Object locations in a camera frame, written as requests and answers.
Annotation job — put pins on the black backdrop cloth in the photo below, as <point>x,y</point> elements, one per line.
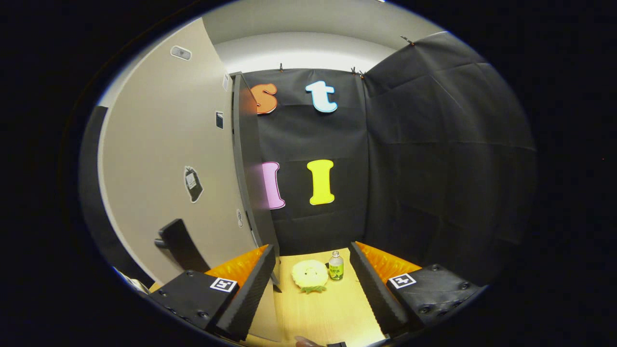
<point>434,168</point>

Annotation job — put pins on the beige shoe cabinet door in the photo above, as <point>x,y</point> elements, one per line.
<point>154,144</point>

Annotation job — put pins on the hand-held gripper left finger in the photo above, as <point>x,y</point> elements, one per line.
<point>248,299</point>

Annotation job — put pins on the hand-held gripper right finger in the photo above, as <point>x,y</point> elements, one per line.
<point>373,294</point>

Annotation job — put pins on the green drink bottle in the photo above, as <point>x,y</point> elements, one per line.
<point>336,269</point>

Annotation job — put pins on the yellow plush toy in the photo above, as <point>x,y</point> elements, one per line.
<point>309,274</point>

